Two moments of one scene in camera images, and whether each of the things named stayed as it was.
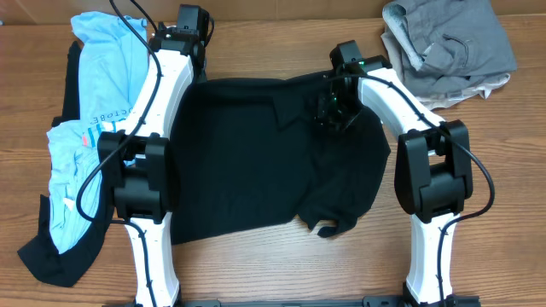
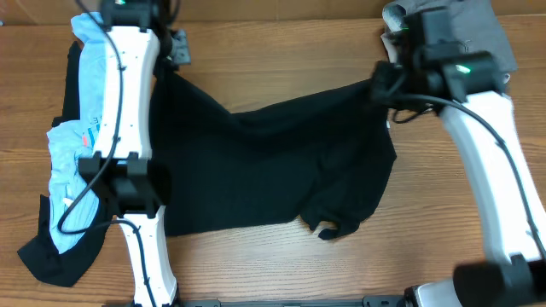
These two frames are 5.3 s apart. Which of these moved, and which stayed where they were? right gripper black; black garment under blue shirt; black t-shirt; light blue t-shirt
Moved: right gripper black; black t-shirt
Stayed: black garment under blue shirt; light blue t-shirt
